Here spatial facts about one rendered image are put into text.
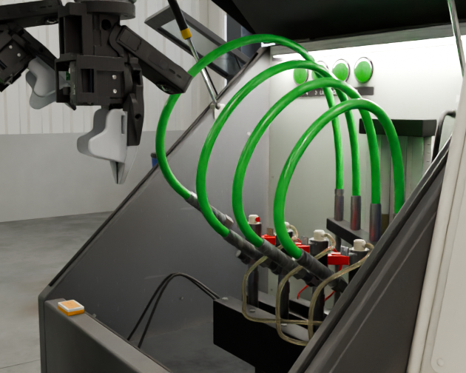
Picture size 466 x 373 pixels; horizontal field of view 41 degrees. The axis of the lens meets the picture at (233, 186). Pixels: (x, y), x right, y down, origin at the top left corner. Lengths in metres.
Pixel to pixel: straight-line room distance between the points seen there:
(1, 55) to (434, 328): 0.71
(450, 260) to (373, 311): 0.11
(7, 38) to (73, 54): 0.27
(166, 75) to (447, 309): 0.43
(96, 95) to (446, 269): 0.46
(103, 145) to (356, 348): 0.37
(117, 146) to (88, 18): 0.15
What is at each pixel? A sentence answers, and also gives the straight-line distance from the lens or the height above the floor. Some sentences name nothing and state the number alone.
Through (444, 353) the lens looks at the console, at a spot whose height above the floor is 1.03.
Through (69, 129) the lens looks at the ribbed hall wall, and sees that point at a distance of 7.81.
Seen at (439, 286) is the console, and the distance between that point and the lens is 0.79.
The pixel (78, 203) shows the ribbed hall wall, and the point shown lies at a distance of 7.87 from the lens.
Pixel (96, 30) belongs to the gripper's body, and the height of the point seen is 1.40.
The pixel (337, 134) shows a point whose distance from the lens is 1.15.
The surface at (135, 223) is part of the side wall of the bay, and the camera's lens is 1.28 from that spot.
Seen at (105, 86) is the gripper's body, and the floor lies 1.33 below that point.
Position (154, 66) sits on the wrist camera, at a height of 1.36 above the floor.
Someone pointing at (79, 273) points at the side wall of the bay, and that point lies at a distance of 1.25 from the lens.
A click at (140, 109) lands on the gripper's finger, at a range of 0.74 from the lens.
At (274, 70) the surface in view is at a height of 1.36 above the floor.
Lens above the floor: 1.31
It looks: 7 degrees down
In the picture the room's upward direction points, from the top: straight up
